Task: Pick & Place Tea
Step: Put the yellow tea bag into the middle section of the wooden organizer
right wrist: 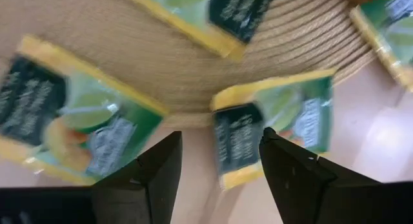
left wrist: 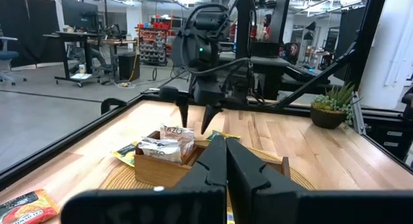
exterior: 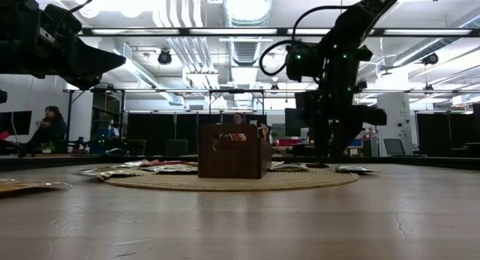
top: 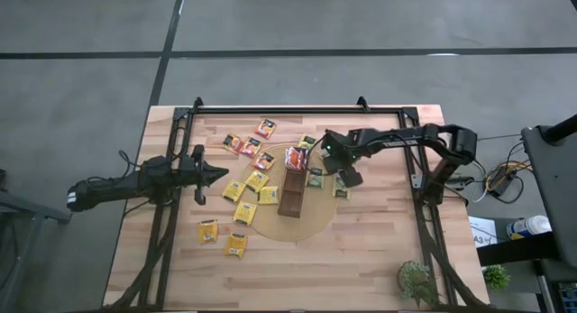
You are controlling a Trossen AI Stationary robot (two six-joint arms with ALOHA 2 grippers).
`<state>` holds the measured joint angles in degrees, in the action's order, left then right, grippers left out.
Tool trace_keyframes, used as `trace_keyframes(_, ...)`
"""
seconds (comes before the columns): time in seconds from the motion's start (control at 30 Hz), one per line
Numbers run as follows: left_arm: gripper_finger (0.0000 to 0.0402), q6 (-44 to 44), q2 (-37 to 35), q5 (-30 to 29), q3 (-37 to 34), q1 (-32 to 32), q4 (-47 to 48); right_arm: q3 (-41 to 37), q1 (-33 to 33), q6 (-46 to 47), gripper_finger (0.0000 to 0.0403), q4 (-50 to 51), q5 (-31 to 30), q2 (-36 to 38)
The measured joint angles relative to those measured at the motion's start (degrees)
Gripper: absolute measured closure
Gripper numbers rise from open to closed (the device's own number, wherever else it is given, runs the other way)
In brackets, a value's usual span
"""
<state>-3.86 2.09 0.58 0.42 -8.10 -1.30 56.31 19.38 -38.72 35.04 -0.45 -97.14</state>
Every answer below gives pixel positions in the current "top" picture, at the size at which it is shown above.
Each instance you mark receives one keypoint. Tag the dark grey cart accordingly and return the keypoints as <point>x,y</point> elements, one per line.
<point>554,191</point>

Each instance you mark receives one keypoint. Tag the brown wooden tea box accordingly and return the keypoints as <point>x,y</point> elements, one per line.
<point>290,200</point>

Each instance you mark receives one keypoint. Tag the small potted green plant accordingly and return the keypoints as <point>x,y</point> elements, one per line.
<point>496,277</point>

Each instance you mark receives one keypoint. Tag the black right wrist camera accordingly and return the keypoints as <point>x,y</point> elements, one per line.
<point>332,165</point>

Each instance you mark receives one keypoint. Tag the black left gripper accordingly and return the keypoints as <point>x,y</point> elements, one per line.
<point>199,153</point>

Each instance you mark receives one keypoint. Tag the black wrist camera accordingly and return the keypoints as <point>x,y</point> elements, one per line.
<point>332,165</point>
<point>190,171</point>

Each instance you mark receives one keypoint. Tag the black shelf bar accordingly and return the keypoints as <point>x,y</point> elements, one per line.
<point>514,252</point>

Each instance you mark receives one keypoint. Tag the black power strip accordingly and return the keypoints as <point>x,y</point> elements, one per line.
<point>500,184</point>

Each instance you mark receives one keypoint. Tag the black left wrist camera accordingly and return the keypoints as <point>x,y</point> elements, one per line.
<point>190,171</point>

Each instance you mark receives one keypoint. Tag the grey side table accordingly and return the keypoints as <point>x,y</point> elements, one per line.
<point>27,211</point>

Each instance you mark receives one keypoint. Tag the black aluminium table frame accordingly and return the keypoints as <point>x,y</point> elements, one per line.
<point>293,110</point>

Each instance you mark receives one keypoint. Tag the green tea packet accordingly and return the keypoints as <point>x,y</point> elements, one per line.
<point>315,180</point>
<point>340,192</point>

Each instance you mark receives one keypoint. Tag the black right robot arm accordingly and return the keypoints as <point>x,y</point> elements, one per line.
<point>405,141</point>

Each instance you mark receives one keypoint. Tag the white paper sheet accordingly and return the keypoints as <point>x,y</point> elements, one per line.
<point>480,229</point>

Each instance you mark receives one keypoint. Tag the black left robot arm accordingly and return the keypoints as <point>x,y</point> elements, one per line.
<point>117,186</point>

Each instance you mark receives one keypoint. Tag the round woven placemat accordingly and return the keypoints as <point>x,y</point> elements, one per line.
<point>311,218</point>

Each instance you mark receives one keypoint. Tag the black pole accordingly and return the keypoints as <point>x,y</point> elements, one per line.
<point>561,130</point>

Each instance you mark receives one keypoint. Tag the orange tea packet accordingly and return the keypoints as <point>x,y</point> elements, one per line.
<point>251,147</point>
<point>296,159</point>
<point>263,161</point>
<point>265,129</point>
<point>232,143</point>

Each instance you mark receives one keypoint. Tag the white wipes canister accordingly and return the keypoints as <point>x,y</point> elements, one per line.
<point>527,227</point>

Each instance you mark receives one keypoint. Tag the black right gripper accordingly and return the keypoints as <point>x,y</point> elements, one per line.
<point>347,153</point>

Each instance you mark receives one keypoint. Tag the snack packets left of mat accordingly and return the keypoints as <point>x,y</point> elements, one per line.
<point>244,213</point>
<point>233,190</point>

